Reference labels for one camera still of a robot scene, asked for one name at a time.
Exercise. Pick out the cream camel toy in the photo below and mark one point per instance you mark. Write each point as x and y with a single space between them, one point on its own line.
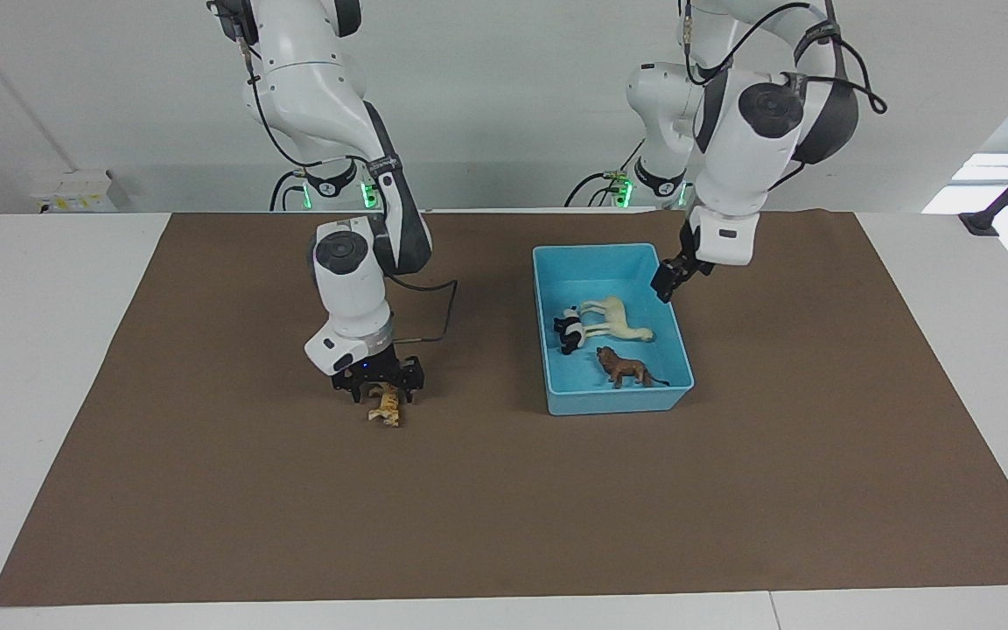
616 322

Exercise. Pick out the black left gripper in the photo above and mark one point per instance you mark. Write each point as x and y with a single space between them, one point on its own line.
692 258

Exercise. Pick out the brown table mat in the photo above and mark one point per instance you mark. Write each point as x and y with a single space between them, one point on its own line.
469 499

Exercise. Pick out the brown lion toy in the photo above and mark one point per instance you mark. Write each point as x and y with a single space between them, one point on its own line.
625 369

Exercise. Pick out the orange tiger toy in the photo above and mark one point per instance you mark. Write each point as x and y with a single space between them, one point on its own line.
388 409

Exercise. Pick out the white box yellow label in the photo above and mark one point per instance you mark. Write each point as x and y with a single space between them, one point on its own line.
75 192

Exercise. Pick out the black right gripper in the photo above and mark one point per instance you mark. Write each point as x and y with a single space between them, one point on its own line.
377 367

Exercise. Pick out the black white panda toy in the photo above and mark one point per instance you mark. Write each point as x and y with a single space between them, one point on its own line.
570 331

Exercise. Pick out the light blue storage box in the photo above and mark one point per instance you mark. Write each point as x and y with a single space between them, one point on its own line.
635 398

